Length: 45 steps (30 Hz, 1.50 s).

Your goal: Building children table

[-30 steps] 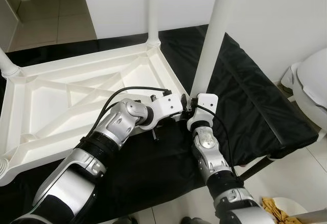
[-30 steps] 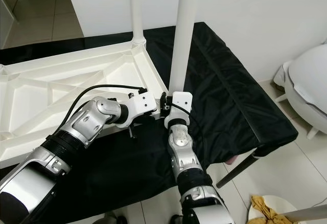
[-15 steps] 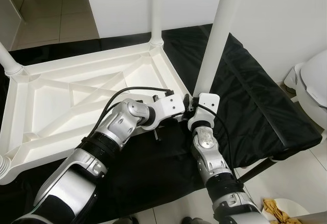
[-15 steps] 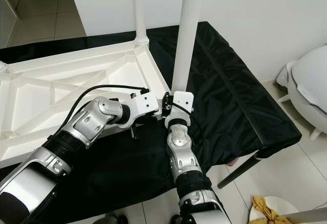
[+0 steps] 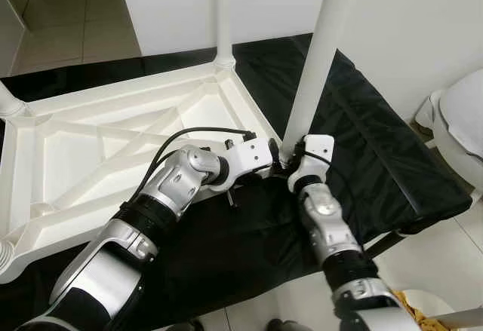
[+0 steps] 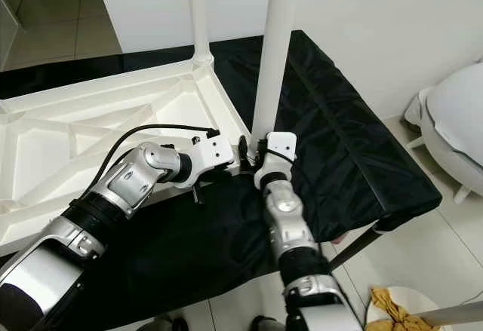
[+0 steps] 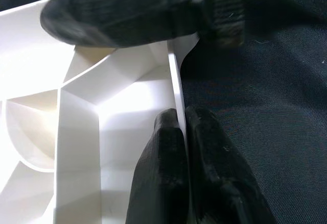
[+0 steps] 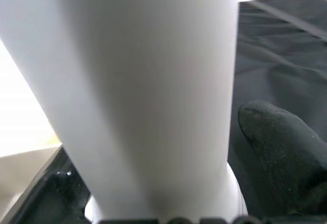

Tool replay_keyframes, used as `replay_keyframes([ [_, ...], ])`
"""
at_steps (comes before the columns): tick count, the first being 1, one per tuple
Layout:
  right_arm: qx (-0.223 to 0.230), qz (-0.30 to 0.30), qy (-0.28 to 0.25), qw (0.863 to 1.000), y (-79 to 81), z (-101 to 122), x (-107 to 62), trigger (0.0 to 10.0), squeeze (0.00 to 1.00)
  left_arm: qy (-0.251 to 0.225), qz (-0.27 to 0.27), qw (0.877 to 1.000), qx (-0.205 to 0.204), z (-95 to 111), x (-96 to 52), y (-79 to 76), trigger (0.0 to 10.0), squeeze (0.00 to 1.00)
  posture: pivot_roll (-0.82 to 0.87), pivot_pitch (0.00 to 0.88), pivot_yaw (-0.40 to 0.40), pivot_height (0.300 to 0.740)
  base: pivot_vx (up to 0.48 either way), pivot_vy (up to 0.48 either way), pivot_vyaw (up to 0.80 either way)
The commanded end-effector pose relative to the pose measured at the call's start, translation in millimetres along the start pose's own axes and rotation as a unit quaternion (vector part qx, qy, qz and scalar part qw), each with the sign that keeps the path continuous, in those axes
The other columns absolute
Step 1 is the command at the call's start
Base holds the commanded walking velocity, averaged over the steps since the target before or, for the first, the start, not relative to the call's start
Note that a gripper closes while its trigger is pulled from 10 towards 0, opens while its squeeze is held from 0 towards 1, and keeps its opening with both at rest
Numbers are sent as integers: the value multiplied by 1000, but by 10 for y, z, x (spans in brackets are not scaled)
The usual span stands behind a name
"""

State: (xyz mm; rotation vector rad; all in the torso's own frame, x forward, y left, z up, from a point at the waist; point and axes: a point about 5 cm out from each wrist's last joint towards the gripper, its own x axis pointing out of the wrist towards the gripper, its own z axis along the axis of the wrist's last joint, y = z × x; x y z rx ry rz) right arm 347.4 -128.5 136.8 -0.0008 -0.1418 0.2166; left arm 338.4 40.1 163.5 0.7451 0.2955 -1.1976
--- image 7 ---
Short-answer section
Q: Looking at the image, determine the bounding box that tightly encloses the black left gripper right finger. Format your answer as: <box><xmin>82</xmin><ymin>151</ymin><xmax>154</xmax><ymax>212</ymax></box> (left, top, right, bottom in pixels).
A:
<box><xmin>185</xmin><ymin>106</ymin><xmax>278</xmax><ymax>224</ymax></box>

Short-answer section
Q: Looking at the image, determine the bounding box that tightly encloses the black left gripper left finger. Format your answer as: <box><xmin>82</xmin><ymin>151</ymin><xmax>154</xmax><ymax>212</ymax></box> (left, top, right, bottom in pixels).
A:
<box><xmin>125</xmin><ymin>108</ymin><xmax>192</xmax><ymax>224</ymax></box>

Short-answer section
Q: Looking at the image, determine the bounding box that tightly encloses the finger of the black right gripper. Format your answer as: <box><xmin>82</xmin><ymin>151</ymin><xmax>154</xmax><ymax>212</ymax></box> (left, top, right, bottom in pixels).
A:
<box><xmin>40</xmin><ymin>0</ymin><xmax>205</xmax><ymax>47</ymax></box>

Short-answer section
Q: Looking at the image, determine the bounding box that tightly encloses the white plastic children table top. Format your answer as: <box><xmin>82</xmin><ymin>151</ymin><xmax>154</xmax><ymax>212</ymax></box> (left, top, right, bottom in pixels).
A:
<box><xmin>0</xmin><ymin>0</ymin><xmax>201</xmax><ymax>224</ymax></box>

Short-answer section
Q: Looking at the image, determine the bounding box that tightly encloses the black table cloth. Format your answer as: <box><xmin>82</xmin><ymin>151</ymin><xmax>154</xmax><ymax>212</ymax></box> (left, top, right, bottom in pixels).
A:
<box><xmin>0</xmin><ymin>0</ymin><xmax>327</xmax><ymax>224</ymax></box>

